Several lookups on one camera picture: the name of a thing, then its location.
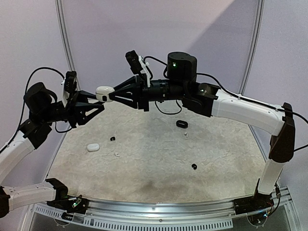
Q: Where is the aluminium front rail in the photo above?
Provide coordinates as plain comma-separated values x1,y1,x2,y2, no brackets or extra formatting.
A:
22,188,300,231

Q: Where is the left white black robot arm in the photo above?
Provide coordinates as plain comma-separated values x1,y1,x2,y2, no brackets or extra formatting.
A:
0,82,104,218

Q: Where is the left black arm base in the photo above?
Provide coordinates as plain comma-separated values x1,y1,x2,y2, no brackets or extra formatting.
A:
47,195,90,214

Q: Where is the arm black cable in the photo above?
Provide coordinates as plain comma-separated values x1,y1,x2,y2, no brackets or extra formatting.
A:
143,55,308,153
21,67,67,121

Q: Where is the right aluminium corner post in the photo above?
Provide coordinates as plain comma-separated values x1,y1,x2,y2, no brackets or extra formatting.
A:
235,0,265,103

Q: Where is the black oval charging case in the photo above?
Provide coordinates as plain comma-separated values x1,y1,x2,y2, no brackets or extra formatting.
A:
176,120,188,129

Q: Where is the aluminium corner post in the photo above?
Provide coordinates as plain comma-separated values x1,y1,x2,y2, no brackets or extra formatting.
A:
55,0,84,103
235,0,265,103

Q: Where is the small white charging case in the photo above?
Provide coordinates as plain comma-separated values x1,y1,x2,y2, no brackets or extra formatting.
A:
95,86,115,103

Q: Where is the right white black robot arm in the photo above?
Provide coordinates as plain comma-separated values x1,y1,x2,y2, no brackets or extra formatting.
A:
109,51,295,210

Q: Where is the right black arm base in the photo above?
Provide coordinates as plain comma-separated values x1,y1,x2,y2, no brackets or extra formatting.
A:
233,192,273,215

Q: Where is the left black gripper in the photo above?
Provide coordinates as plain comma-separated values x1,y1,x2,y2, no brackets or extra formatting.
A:
39,90,106,128

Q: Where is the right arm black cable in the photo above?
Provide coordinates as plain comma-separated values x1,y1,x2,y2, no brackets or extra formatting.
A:
143,55,308,153

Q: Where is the white oval charging case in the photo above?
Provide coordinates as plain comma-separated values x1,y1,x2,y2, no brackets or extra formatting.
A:
87,143,100,152

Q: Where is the left aluminium corner post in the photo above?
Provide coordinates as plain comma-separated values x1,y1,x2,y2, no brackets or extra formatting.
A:
55,0,84,103

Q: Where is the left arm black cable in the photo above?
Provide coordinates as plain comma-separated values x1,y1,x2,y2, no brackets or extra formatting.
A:
21,67,67,121

